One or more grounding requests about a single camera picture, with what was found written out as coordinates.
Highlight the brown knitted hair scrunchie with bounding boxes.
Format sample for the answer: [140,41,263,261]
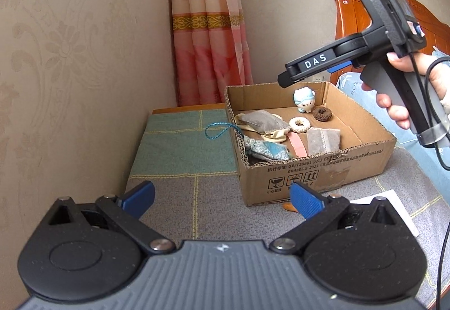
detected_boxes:
[312,106,332,122]

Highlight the white cloth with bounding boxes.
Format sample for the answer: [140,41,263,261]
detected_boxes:
[350,190,420,238]

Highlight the grey sachet bag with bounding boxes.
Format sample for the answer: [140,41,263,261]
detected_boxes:
[307,127,340,155]
[236,110,290,133]

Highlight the pink silicone piece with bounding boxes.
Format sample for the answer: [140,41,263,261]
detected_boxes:
[287,132,307,158]

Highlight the person's right hand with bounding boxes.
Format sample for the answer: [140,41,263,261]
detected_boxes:
[361,53,449,146]

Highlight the orange wooden headboard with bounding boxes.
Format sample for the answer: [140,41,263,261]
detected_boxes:
[328,0,450,86]

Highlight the blue white plush toy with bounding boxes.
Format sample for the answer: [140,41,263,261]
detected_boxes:
[293,86,315,113]

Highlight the brown cardboard box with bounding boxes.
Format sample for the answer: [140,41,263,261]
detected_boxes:
[224,82,397,206]

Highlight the cream knitted hair scrunchie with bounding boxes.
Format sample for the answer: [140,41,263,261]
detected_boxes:
[289,117,311,133]

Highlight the yellow folded cloth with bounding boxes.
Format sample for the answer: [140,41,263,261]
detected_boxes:
[235,114,290,143]

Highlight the small orange cone object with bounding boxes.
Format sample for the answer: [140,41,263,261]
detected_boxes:
[282,202,298,212]

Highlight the blue embroidered sachet pouch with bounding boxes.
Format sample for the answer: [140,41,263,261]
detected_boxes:
[243,136,291,162]

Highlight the pink patterned curtain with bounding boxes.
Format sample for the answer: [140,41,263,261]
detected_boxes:
[171,0,253,106]

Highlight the grey green checked blanket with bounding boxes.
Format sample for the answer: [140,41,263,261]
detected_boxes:
[127,109,449,306]

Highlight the white wall socket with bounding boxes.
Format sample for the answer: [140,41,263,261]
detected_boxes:
[305,74,325,82]

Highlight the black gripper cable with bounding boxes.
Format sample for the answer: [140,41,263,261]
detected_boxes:
[409,51,450,310]

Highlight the blue cord loop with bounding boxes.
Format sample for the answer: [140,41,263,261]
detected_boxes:
[204,122,244,141]

